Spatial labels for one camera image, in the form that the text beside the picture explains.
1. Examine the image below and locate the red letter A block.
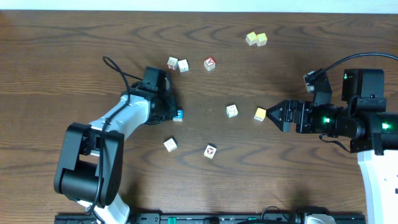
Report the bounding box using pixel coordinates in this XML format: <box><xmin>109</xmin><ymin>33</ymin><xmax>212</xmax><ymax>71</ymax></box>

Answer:
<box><xmin>204</xmin><ymin>57</ymin><xmax>216</xmax><ymax>71</ymax></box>

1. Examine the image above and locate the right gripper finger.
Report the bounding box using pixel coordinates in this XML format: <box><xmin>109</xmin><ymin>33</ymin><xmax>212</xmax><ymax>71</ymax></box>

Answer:
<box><xmin>267</xmin><ymin>100</ymin><xmax>291</xmax><ymax>114</ymax></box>
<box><xmin>269</xmin><ymin>116</ymin><xmax>292</xmax><ymax>132</ymax></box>

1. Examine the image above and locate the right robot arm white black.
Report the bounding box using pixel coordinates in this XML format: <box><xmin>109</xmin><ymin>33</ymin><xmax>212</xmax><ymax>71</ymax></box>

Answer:
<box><xmin>266</xmin><ymin>68</ymin><xmax>397</xmax><ymax>223</ymax></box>

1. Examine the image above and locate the pale yellow far block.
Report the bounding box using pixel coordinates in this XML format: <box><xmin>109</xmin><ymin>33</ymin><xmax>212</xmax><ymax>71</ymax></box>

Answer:
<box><xmin>246</xmin><ymin>32</ymin><xmax>257</xmax><ymax>45</ymax></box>

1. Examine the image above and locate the yellow far right block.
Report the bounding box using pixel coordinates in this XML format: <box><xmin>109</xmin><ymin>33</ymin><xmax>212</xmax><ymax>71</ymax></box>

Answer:
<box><xmin>256</xmin><ymin>33</ymin><xmax>268</xmax><ymax>47</ymax></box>

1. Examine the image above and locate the white letter wooden block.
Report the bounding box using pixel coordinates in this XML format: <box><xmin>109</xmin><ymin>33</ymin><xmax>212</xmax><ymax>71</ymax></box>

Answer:
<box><xmin>178</xmin><ymin>59</ymin><xmax>189</xmax><ymax>72</ymax></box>

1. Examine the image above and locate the brown circle wooden block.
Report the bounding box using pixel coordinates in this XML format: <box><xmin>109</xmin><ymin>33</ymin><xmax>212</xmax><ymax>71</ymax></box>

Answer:
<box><xmin>203</xmin><ymin>145</ymin><xmax>217</xmax><ymax>159</ymax></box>

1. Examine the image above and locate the white green wooden block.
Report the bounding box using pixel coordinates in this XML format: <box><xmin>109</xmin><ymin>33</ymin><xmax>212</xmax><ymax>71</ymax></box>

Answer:
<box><xmin>226</xmin><ymin>105</ymin><xmax>238</xmax><ymax>118</ymax></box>

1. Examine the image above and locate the yellow block near centre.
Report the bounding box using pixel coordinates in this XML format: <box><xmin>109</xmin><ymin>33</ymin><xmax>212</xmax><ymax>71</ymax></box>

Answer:
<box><xmin>254</xmin><ymin>108</ymin><xmax>267</xmax><ymax>121</ymax></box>

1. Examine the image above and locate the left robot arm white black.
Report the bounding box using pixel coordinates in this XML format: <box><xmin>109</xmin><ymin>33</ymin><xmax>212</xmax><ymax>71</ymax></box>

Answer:
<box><xmin>53</xmin><ymin>67</ymin><xmax>177</xmax><ymax>223</ymax></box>

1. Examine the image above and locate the blue top wooden block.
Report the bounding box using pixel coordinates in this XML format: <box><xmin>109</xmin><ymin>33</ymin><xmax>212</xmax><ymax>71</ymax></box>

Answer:
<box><xmin>173</xmin><ymin>110</ymin><xmax>183</xmax><ymax>122</ymax></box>

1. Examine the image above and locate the white red wooden block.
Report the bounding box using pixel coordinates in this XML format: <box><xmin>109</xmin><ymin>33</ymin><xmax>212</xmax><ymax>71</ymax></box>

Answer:
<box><xmin>167</xmin><ymin>57</ymin><xmax>178</xmax><ymax>70</ymax></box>

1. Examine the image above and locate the white block letter B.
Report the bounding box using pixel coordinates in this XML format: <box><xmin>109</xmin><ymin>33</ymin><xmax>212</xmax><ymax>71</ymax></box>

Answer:
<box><xmin>164</xmin><ymin>138</ymin><xmax>177</xmax><ymax>152</ymax></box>

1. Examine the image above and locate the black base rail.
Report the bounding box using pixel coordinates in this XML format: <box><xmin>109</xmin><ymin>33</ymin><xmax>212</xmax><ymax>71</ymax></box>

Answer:
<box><xmin>54</xmin><ymin>205</ymin><xmax>368</xmax><ymax>224</ymax></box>

